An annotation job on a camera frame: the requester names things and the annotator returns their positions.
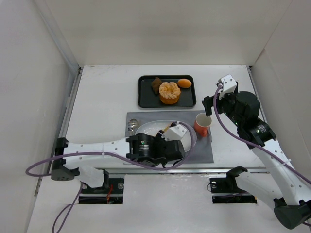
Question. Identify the aluminium rail frame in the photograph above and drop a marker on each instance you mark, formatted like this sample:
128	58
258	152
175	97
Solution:
106	93

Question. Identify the brown chocolate pastry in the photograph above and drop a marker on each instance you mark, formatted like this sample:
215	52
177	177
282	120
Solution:
155	85

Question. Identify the grey cloth placemat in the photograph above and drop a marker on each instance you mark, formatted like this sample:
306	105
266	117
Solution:
202	151

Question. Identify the black rectangular tray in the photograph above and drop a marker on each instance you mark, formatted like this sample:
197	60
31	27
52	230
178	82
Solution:
148	99

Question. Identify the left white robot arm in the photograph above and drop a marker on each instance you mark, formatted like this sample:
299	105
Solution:
82	161

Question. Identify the small orange round bun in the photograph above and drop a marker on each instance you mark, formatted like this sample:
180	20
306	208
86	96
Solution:
184	83

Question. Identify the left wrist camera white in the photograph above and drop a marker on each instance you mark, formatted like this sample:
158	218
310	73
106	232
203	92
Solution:
175	133

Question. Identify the orange mug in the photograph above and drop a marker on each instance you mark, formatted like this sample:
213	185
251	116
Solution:
202	124

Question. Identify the white oval plate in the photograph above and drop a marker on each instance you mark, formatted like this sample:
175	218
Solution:
189	138

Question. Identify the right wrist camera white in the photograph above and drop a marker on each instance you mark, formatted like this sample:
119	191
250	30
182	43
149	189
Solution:
226	85

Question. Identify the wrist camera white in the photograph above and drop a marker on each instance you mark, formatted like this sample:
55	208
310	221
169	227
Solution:
175	133
226	85

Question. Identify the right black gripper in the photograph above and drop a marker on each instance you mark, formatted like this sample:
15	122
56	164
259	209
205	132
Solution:
208	104

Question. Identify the silver fork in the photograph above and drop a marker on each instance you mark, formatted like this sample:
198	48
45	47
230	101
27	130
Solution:
131	126

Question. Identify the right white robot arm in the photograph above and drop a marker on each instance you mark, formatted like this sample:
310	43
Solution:
290	199

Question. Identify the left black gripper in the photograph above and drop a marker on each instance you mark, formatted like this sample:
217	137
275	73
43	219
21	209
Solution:
161	133

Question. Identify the silver spoon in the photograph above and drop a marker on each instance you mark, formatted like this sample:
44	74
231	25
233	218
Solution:
133	123

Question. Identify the large orange sugared bun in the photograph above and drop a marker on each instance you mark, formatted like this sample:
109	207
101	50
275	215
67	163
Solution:
169	93

